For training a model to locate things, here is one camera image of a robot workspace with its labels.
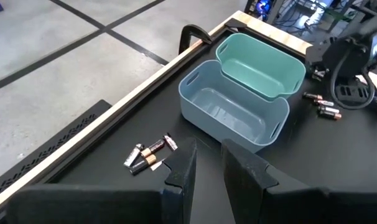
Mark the black perforated metal panel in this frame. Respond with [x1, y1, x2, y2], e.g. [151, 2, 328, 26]
[0, 99, 113, 202]

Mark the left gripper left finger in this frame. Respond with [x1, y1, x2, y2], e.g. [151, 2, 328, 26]
[6, 138, 198, 224]

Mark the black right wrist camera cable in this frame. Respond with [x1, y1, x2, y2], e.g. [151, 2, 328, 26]
[329, 51, 377, 110]

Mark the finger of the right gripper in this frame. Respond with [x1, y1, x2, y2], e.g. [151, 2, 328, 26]
[314, 67, 330, 82]
[305, 57, 320, 75]

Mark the blue glowing device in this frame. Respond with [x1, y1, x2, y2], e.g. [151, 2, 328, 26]
[252, 0, 274, 16]

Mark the black corner bracket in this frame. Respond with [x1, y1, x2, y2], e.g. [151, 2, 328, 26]
[224, 17, 248, 32]

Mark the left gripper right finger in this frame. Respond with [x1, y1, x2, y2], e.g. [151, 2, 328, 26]
[221, 138, 377, 224]

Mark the black table clamp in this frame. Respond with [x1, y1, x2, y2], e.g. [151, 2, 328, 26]
[178, 24, 213, 55]

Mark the black copper Duracell battery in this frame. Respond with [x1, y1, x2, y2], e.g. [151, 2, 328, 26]
[129, 154, 157, 176]
[302, 91, 323, 101]
[140, 138, 165, 158]
[319, 110, 343, 121]

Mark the teal plastic bin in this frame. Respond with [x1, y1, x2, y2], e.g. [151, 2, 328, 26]
[215, 32, 307, 102]

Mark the blue plastic bin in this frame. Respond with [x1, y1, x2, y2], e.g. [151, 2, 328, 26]
[178, 58, 291, 154]

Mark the black table edge frame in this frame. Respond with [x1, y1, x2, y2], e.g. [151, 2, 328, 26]
[0, 26, 310, 218]

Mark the wooden table edge board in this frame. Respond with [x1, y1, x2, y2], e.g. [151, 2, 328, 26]
[0, 10, 377, 216]

